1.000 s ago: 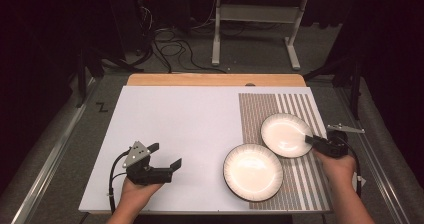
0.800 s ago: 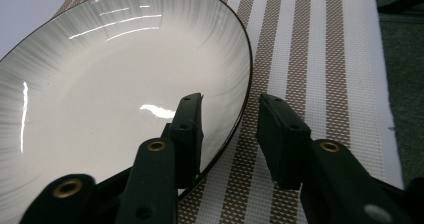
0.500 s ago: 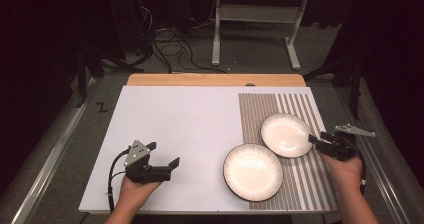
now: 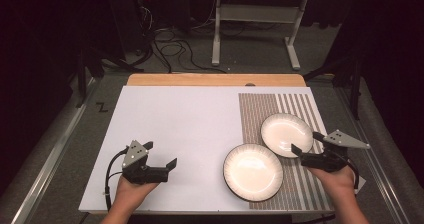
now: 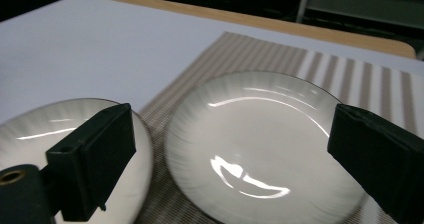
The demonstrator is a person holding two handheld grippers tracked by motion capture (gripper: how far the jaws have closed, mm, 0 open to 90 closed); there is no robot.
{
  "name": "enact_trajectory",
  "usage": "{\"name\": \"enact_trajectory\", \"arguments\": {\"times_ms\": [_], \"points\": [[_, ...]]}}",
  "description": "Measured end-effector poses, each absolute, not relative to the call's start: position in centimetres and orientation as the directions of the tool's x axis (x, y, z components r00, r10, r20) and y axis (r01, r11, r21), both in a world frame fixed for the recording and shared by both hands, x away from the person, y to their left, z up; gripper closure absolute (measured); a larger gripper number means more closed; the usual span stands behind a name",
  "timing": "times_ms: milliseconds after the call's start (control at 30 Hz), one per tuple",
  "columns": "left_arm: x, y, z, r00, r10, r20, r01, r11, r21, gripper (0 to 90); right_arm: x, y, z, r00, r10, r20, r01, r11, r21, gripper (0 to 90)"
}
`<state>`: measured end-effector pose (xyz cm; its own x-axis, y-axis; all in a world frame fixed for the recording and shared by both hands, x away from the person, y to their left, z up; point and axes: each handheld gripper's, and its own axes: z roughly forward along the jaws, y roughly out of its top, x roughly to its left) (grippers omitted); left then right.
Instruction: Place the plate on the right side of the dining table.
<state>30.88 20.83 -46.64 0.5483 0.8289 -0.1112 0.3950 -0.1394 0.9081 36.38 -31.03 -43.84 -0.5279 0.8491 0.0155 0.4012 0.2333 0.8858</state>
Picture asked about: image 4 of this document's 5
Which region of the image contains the person's left hand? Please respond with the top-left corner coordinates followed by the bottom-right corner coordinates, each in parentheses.
top-left (113, 175), bottom-right (160, 216)

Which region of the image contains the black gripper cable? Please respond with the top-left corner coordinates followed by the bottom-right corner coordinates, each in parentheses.
top-left (104, 146), bottom-right (130, 212)
top-left (346, 159), bottom-right (361, 191)

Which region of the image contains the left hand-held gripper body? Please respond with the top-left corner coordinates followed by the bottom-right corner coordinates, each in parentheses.
top-left (121, 139), bottom-right (170, 185)

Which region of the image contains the white board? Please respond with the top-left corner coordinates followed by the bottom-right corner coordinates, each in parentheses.
top-left (78, 85), bottom-right (367, 215)

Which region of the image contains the black floor cable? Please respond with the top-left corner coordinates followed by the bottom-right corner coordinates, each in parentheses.
top-left (151, 30), bottom-right (228, 74)

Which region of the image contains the black device with red light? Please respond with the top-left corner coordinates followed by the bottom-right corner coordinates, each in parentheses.
top-left (109, 0), bottom-right (193, 57)

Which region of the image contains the person's right hand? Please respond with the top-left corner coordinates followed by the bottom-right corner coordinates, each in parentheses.
top-left (307, 164), bottom-right (357, 202)

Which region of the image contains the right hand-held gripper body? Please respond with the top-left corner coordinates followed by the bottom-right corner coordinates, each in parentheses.
top-left (300, 129), bottom-right (371, 174)

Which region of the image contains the wooden table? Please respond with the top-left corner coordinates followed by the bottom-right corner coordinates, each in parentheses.
top-left (126, 73), bottom-right (307, 88)

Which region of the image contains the black metal stand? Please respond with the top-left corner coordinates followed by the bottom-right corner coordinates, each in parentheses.
top-left (302, 55), bottom-right (365, 121)
top-left (75, 47), bottom-right (145, 109)

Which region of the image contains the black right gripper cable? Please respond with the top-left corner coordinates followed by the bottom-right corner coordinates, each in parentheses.
top-left (346, 159), bottom-right (361, 191)

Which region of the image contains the white metal frame desk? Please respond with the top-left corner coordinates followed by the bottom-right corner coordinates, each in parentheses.
top-left (209, 0), bottom-right (354, 71)

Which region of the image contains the brown white striped placemat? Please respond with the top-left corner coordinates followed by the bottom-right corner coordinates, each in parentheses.
top-left (238, 92), bottom-right (334, 212)

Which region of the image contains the white plate with dark rim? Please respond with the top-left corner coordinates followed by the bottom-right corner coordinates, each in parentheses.
top-left (260, 112), bottom-right (315, 159)
top-left (222, 143), bottom-right (285, 203)

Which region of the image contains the aluminium floor rail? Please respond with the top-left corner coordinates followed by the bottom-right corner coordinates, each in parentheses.
top-left (336, 87), bottom-right (413, 224)
top-left (9, 78), bottom-right (101, 224)

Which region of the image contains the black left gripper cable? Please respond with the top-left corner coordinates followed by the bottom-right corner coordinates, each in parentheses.
top-left (104, 146), bottom-right (130, 212)

